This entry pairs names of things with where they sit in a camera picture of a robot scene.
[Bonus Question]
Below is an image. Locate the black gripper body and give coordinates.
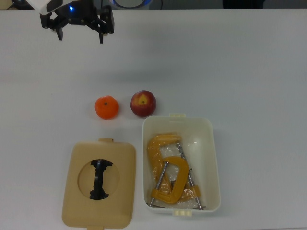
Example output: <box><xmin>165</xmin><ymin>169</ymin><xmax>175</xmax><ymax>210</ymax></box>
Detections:
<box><xmin>56</xmin><ymin>10</ymin><xmax>98</xmax><ymax>26</ymax></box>

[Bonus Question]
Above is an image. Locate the beige container lid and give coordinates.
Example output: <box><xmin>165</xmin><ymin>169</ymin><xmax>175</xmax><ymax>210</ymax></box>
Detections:
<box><xmin>61</xmin><ymin>138</ymin><xmax>137</xmax><ymax>230</ymax></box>

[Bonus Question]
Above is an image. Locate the black lid handle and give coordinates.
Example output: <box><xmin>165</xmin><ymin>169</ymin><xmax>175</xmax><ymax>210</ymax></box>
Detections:
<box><xmin>89</xmin><ymin>158</ymin><xmax>113</xmax><ymax>200</ymax></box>

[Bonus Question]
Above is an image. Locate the large yellow C-clamp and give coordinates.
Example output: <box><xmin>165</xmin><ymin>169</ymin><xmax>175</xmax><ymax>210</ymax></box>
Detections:
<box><xmin>146</xmin><ymin>134</ymin><xmax>207</xmax><ymax>210</ymax></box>

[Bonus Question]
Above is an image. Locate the orange toy mandarin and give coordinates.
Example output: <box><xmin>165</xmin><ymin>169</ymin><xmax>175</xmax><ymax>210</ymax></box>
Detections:
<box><xmin>94</xmin><ymin>95</ymin><xmax>119</xmax><ymax>120</ymax></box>

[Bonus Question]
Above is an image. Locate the small yellow C-clamp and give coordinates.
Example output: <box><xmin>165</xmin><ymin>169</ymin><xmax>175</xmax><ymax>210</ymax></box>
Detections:
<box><xmin>150</xmin><ymin>157</ymin><xmax>190</xmax><ymax>207</ymax></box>

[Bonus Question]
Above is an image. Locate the red yellow toy apple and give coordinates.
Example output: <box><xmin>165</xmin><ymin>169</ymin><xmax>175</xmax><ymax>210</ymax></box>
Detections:
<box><xmin>130</xmin><ymin>90</ymin><xmax>157</xmax><ymax>118</ymax></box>

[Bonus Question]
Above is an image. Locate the round device with blue ring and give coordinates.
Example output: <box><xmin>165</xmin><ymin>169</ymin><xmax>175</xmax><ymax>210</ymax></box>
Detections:
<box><xmin>111</xmin><ymin>0</ymin><xmax>152</xmax><ymax>6</ymax></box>

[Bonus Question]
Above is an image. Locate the white plastic container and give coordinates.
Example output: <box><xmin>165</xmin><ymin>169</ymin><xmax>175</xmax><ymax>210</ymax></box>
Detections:
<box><xmin>141</xmin><ymin>113</ymin><xmax>221</xmax><ymax>217</ymax></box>

